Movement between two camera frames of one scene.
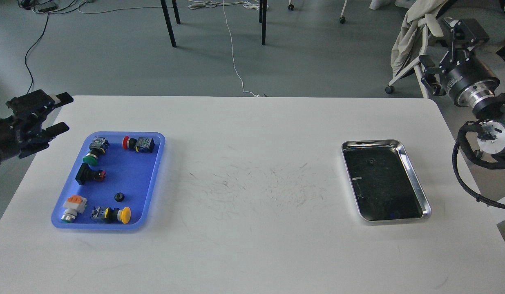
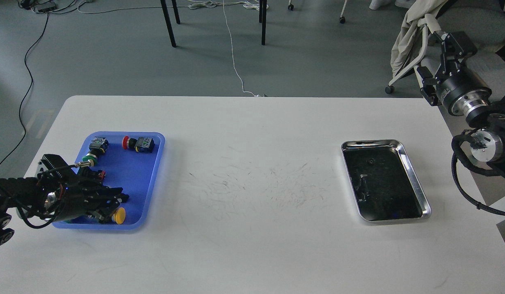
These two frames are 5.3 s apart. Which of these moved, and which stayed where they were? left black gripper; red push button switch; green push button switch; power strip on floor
Moved: left black gripper
Stayed: power strip on floor; green push button switch; red push button switch
